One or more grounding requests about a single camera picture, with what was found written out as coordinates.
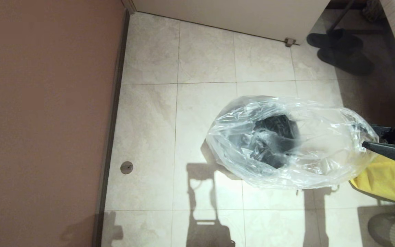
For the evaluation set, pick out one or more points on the clear plastic trash bag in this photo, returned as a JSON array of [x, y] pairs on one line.
[[327, 137]]

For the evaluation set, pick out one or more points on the yellow fabric bag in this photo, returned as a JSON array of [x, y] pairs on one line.
[[379, 181]]

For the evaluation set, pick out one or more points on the grey round trash bin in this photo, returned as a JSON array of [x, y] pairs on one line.
[[279, 127]]

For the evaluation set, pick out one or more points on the black slipper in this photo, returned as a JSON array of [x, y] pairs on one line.
[[348, 61], [334, 40]]

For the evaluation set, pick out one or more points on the beige ribbed round object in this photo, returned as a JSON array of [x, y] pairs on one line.
[[393, 233]]

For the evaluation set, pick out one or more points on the dark mop head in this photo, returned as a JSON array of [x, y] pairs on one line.
[[372, 10]]

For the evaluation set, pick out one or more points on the dark slanted pole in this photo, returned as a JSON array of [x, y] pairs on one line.
[[341, 15]]

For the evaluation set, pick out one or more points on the metal door stop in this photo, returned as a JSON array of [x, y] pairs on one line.
[[289, 42]]

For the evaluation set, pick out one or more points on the white door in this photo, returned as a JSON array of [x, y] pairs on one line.
[[235, 13]]

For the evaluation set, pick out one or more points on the round metal floor plug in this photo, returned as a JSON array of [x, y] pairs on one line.
[[126, 167]]

